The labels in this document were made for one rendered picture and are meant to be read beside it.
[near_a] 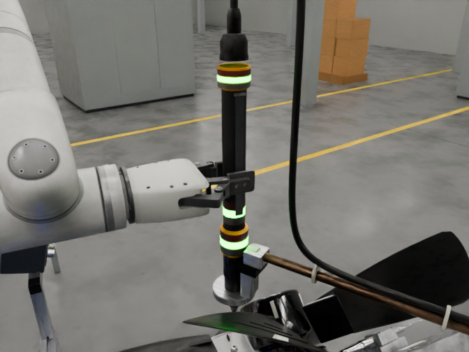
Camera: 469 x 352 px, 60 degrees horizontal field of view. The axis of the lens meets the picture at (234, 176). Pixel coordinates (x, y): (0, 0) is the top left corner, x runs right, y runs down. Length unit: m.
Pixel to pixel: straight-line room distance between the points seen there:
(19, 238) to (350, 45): 8.43
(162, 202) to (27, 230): 0.15
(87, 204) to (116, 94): 6.43
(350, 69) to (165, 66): 3.81
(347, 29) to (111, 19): 4.51
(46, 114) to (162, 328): 2.13
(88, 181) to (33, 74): 0.19
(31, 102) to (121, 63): 6.37
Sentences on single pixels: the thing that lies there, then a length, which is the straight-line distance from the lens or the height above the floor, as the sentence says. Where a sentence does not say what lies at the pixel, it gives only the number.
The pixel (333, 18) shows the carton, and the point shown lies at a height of 1.23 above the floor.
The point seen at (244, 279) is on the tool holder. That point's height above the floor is 1.36.
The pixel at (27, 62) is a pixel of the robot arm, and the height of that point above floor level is 1.68.
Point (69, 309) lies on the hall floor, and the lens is 2.78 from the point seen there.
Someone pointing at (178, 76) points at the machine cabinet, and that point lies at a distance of 7.31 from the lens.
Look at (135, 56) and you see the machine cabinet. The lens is 6.93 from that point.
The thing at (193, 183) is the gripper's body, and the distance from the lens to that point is 0.51.
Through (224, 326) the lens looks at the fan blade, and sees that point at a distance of 0.49.
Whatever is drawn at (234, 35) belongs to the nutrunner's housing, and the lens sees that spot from 0.52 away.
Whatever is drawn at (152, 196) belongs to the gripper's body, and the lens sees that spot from 0.50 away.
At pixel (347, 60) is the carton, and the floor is 0.47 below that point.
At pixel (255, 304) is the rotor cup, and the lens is 0.77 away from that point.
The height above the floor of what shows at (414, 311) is 1.41.
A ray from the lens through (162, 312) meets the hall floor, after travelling 2.62.
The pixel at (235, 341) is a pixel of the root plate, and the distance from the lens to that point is 0.81.
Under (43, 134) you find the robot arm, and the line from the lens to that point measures 0.46.
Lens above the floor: 1.77
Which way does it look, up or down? 25 degrees down
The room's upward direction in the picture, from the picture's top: straight up
